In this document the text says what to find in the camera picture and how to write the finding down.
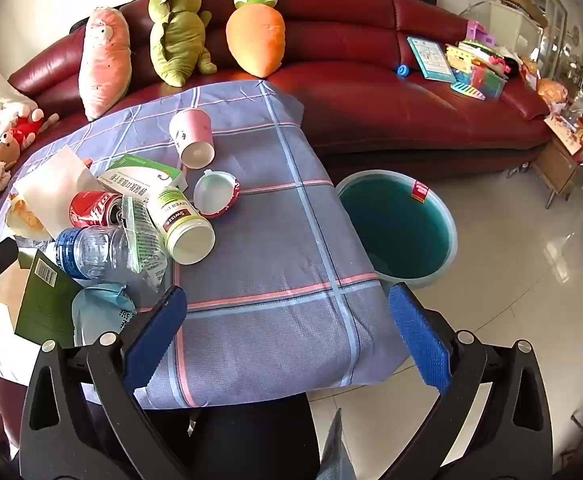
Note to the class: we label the clear plastic water bottle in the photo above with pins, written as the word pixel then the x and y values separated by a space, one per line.
pixel 91 250

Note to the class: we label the wooden side table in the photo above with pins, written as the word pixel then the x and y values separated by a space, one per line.
pixel 561 165

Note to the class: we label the teal picture book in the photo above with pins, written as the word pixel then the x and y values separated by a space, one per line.
pixel 429 60

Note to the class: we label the blue plaid tablecloth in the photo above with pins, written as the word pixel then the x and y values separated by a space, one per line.
pixel 271 240

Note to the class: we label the orange bread wrapper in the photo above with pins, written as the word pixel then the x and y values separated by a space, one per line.
pixel 21 217

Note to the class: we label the red leather sofa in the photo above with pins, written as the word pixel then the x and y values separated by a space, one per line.
pixel 351 85

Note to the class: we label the brown teddy bear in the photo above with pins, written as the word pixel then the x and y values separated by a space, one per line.
pixel 3 149

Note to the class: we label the orange carrot bunny plush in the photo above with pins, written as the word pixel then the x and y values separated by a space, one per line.
pixel 254 35

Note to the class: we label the small blue toy ball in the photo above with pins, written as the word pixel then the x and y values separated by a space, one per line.
pixel 402 70

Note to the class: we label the green dinosaur plush toy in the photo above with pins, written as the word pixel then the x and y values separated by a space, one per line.
pixel 176 35

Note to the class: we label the green white medicine box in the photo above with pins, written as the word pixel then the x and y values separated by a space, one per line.
pixel 126 180

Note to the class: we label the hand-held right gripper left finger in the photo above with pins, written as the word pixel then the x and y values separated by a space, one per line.
pixel 156 330

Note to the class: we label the teal round trash bin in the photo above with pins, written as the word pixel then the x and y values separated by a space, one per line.
pixel 396 230

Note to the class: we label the light blue wipes packet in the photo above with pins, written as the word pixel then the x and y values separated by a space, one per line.
pixel 98 310

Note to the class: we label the dark green carton box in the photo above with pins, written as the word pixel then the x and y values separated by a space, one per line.
pixel 46 300

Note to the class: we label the red soda can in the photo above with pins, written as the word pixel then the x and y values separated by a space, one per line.
pixel 88 207

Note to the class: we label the white paper napkin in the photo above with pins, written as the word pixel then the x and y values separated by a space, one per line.
pixel 51 185

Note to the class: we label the pink carrot plush toy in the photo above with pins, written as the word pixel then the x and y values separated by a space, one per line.
pixel 103 60

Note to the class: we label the pile of colourful toys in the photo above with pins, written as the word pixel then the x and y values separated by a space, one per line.
pixel 476 65

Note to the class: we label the pink paper cup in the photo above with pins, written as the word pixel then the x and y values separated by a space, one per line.
pixel 191 130

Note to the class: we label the person's dark trousers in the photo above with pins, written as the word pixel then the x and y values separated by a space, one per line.
pixel 256 435

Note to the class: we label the orange plush toy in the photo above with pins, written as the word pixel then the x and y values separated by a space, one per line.
pixel 551 91

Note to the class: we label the teddy bear in red shirt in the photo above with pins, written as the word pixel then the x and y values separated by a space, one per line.
pixel 26 127

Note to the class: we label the clear green printed plastic bag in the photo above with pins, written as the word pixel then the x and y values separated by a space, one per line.
pixel 144 245

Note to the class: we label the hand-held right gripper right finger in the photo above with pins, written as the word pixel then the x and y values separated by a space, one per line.
pixel 416 340

